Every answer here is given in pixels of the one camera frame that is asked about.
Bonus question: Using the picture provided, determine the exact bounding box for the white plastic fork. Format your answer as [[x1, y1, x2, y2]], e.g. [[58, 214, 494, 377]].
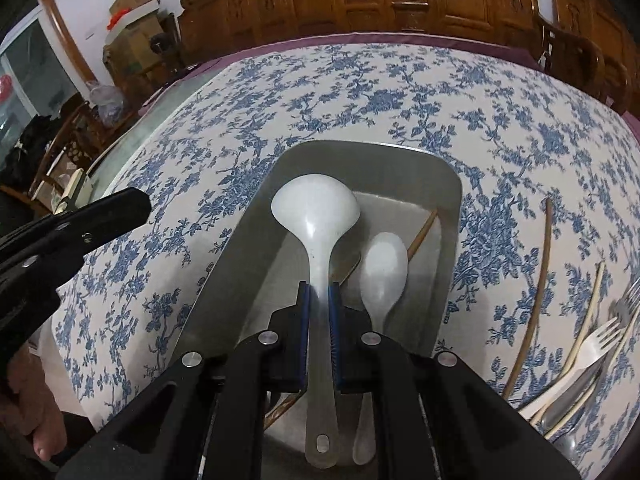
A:
[[518, 318, 623, 420]]

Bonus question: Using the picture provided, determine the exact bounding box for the carved wooden sofa bench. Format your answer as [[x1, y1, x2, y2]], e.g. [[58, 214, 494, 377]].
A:
[[176, 0, 606, 101]]

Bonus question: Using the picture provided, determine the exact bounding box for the clear plastic bag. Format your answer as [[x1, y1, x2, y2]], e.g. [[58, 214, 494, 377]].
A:
[[88, 81, 126, 127]]

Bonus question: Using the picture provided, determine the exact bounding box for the white plastic ladle spoon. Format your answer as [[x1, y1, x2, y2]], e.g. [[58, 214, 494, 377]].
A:
[[271, 174, 360, 469]]

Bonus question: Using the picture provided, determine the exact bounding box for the metal rectangular tray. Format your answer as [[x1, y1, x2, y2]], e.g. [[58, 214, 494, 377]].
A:
[[171, 138, 463, 480]]

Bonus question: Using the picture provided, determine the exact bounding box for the person left hand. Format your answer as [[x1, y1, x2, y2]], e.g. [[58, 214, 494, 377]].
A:
[[1, 344, 67, 460]]

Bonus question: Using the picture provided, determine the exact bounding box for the large cardboard box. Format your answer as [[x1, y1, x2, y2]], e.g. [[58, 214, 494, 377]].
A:
[[103, 11, 180, 96]]

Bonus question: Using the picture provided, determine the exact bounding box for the metal fork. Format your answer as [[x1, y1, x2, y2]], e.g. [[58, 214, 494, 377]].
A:
[[539, 274, 639, 440]]

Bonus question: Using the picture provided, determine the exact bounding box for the wooden side chair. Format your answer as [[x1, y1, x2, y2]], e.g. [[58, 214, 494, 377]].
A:
[[1, 101, 117, 214]]

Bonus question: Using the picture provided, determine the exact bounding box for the metal smiley spoon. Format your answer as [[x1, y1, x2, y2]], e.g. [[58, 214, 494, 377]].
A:
[[552, 427, 579, 462]]

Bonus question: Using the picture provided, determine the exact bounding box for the light bamboo chopstick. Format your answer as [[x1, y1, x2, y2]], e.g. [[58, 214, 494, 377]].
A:
[[529, 309, 640, 441], [560, 261, 606, 378]]

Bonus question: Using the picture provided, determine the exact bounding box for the dark wooden chopstick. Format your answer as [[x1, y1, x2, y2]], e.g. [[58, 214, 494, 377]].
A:
[[264, 210, 438, 430], [501, 197, 553, 400]]

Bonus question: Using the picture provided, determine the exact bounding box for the purple sofa cushion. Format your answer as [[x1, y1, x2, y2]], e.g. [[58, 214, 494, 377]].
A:
[[138, 32, 541, 117]]

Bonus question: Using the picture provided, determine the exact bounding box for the top cardboard box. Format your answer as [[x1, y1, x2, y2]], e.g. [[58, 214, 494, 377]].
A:
[[108, 0, 162, 26]]

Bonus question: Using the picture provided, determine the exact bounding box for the blue floral tablecloth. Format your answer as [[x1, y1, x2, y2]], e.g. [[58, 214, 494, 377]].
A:
[[53, 44, 639, 479]]

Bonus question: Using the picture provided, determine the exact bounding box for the glass sliding door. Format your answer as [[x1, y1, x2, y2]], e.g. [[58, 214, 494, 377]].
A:
[[1, 0, 96, 155]]

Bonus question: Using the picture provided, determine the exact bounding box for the carved wooden armchair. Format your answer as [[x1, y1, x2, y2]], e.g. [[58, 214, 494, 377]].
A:
[[553, 0, 639, 118]]

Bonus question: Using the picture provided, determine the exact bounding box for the small box on table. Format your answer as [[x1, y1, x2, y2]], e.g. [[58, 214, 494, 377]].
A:
[[53, 168, 93, 214]]

